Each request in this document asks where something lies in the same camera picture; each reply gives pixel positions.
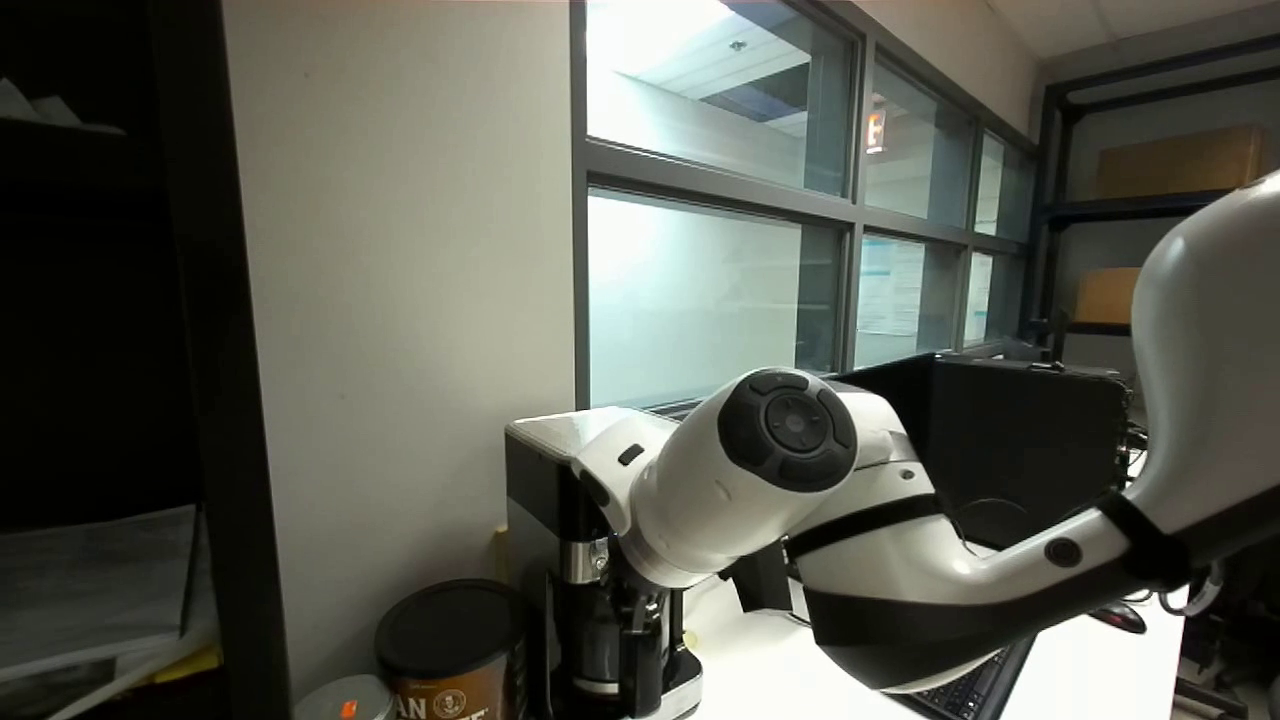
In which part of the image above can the black silver coffee maker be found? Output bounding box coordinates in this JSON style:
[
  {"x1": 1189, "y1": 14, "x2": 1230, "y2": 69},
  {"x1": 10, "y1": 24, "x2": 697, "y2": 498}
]
[{"x1": 501, "y1": 404, "x2": 711, "y2": 720}]

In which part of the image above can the dark framed window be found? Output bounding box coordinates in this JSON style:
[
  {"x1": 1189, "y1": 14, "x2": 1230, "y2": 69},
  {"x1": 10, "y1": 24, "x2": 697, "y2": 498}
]
[{"x1": 567, "y1": 0, "x2": 1050, "y2": 415}]

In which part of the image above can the brown jar with black lid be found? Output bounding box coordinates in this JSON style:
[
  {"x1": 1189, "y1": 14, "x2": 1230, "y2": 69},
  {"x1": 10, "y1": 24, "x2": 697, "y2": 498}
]
[{"x1": 373, "y1": 575, "x2": 532, "y2": 720}]

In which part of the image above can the black box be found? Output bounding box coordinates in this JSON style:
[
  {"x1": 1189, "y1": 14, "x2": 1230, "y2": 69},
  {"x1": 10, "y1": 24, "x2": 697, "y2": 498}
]
[{"x1": 836, "y1": 350, "x2": 1139, "y2": 553}]

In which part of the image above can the dark metal storage rack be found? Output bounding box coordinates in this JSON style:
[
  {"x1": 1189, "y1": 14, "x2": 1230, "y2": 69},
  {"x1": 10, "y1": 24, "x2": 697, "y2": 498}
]
[{"x1": 1021, "y1": 31, "x2": 1280, "y2": 391}]

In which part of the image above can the small cardboard box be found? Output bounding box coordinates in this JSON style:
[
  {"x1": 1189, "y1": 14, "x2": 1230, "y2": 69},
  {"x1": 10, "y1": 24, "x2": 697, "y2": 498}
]
[{"x1": 1069, "y1": 265, "x2": 1145, "y2": 332}]

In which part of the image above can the black shelving unit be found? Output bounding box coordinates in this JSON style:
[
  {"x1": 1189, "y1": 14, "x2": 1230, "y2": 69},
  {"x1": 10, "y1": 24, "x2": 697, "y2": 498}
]
[{"x1": 0, "y1": 0, "x2": 296, "y2": 720}]

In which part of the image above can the large cardboard box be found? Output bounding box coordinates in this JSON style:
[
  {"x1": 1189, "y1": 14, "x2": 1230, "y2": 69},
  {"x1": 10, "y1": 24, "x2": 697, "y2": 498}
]
[{"x1": 1091, "y1": 126, "x2": 1272, "y2": 199}]

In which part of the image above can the stack of papers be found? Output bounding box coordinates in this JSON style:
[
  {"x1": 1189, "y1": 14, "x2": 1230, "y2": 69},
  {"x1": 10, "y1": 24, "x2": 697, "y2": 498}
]
[{"x1": 0, "y1": 500, "x2": 224, "y2": 693}]

